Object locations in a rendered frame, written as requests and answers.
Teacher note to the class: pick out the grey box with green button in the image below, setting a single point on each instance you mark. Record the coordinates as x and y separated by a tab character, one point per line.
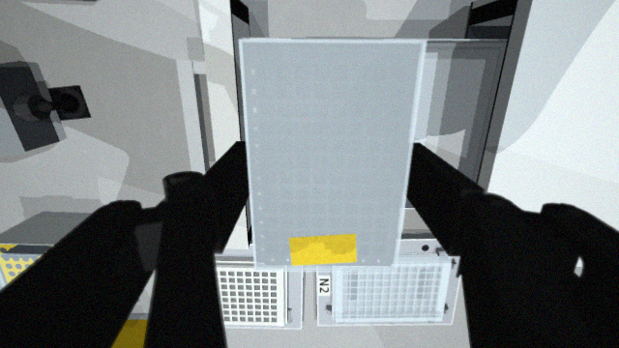
19	111

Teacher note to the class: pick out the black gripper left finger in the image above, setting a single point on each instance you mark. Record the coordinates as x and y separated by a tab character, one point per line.
80	293

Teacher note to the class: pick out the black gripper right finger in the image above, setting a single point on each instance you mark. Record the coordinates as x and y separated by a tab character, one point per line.
513	298

